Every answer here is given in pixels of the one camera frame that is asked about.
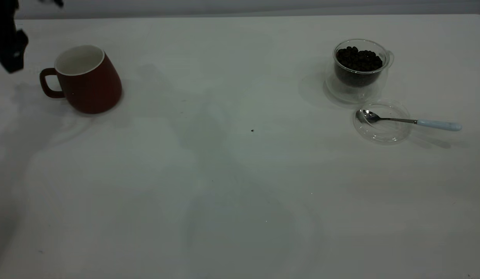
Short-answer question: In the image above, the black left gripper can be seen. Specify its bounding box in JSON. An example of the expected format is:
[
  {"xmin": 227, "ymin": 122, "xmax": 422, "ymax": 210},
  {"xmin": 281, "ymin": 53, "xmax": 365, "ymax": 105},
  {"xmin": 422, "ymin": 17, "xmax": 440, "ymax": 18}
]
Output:
[{"xmin": 0, "ymin": 0, "xmax": 29, "ymax": 74}]

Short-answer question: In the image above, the white tablecloth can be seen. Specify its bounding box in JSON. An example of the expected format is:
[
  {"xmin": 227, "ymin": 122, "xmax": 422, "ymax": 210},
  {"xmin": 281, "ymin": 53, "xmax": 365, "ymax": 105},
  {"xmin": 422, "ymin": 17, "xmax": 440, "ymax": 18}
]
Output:
[{"xmin": 0, "ymin": 15, "xmax": 480, "ymax": 279}]

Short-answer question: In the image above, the clear glass cup with handle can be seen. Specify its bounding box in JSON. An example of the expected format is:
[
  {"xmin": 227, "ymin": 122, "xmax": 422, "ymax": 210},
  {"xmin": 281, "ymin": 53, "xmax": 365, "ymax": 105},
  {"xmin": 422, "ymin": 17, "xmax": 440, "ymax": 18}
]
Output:
[{"xmin": 324, "ymin": 39, "xmax": 395, "ymax": 104}]

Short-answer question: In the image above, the dark coffee beans pile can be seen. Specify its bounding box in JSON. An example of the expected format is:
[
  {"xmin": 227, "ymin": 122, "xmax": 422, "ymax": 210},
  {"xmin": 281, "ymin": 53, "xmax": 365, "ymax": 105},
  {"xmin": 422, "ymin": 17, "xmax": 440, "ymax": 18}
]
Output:
[{"xmin": 335, "ymin": 46, "xmax": 384, "ymax": 88}]

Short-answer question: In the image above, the red ceramic mug white inside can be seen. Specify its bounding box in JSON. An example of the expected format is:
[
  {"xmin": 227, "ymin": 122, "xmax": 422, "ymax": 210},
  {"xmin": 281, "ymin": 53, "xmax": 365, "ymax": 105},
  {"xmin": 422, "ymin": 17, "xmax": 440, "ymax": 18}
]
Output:
[{"xmin": 40, "ymin": 45, "xmax": 123, "ymax": 115}]

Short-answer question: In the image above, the metal spoon light blue handle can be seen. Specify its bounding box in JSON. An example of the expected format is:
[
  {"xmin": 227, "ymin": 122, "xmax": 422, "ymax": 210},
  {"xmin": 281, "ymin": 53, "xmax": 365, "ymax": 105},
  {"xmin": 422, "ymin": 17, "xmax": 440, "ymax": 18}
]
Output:
[{"xmin": 356, "ymin": 109, "xmax": 463, "ymax": 132}]

